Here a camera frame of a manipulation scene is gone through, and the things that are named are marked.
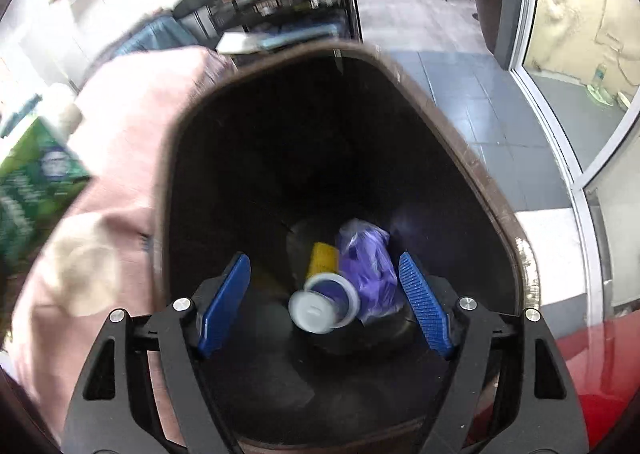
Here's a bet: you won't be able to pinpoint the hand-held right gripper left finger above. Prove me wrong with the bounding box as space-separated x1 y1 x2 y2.
62 253 252 454

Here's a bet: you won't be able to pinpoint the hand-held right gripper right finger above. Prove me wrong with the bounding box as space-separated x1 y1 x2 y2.
398 252 591 454

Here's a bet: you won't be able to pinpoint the dark brown trash bin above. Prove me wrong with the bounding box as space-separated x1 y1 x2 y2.
152 40 541 454

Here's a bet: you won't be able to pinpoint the purple plastic bag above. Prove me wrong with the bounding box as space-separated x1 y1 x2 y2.
336 219 408 327

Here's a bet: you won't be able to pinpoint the yellow cup with white lid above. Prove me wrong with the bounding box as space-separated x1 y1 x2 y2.
288 242 362 335

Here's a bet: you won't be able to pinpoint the red glossy object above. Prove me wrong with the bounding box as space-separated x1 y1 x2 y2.
480 306 631 450

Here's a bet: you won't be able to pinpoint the pink polka dot blanket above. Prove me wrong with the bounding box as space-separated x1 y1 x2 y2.
7 46 238 445

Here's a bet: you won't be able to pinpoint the green printed tissue pack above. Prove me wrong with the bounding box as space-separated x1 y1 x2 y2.
0 114 93 269

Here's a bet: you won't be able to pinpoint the papers and blue booklet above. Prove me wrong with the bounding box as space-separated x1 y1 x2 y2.
216 31 281 54

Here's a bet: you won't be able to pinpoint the blue grey covered bed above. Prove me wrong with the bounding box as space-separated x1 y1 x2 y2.
107 16 198 59

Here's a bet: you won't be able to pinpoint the green white slippers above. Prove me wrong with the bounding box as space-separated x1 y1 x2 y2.
585 84 613 107

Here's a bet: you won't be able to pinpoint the black stool with backrest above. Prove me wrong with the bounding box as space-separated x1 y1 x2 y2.
172 0 221 42

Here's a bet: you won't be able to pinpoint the dark tall planter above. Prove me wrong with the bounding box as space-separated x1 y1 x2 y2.
472 0 505 57

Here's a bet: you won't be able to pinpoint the grey glass door frame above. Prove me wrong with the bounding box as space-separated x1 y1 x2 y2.
495 0 640 315

